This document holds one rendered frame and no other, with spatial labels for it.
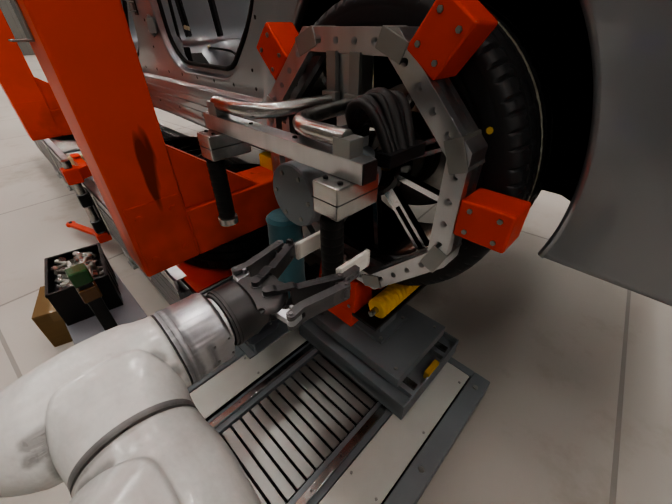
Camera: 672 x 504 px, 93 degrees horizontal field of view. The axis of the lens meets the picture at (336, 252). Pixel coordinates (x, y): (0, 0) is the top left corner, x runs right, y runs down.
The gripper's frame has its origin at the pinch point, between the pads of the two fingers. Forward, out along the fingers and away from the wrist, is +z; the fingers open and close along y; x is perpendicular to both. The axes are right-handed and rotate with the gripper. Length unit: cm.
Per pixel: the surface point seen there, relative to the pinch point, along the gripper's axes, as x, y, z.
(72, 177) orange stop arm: -36, -181, -13
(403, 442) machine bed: -75, 12, 18
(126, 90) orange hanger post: 17, -60, -6
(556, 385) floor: -83, 41, 79
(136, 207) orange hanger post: -9, -60, -13
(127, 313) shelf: -38, -59, -25
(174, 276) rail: -44, -74, -7
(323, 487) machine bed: -76, 3, -7
